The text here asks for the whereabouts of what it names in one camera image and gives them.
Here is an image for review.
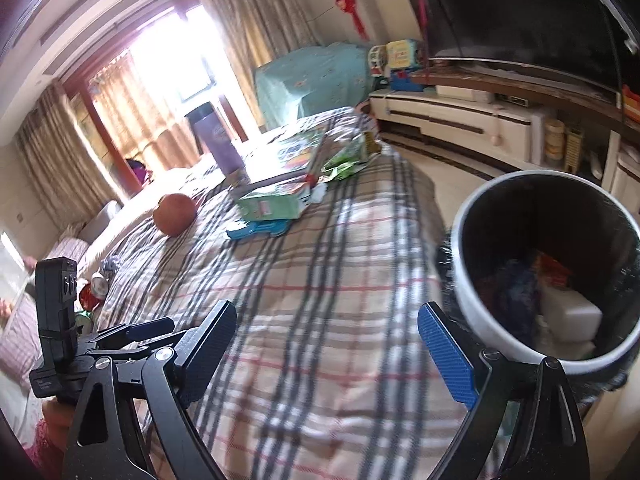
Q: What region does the white foam block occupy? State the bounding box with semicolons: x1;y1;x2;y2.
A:
540;285;602;344

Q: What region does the blue plastic snack wrapper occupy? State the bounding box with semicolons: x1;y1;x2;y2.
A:
477;260;540;346

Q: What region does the red snack bag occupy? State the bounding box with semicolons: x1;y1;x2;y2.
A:
534;252;573;289

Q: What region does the green milk carton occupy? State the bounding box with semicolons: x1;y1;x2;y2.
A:
236;180;311;221

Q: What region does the white round trash bin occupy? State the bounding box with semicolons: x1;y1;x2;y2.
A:
450;170;639;375

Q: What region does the person's left hand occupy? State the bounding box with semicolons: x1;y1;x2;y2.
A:
42;399;75;453

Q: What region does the red crushed drink can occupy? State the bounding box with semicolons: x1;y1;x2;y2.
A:
78;272;110;312

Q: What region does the crumpled silver foil wrapper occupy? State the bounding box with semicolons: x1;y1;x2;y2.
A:
99;255;122;281

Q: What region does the black phone on gripper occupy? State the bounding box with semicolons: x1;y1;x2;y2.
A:
36;257;78;368

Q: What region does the red apple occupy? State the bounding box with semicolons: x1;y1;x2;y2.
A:
152;193;196;237

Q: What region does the left beige curtain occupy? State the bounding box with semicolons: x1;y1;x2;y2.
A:
13;81;125;230

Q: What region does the beige curtain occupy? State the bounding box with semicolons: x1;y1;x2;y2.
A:
13;81;125;230
200;0;319;127

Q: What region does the plaid checkered table cloth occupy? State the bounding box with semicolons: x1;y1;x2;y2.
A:
94;146;465;479

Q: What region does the purple water bottle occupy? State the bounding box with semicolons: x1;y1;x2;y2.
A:
186;102;244;177

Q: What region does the children's picture book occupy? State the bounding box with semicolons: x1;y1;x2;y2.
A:
241;127;331;191

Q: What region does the green snack wrapper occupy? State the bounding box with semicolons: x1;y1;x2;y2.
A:
321;131;382;182

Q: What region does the white tv cabinet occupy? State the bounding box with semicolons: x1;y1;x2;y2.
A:
370;90;639;214

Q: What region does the teal cloth covered furniture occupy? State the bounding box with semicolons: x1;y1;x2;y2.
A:
254;42;372;130

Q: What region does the right beige curtain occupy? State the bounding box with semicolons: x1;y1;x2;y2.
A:
200;0;319;127

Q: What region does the black flat screen television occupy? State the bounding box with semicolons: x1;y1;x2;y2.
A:
410;0;639;92

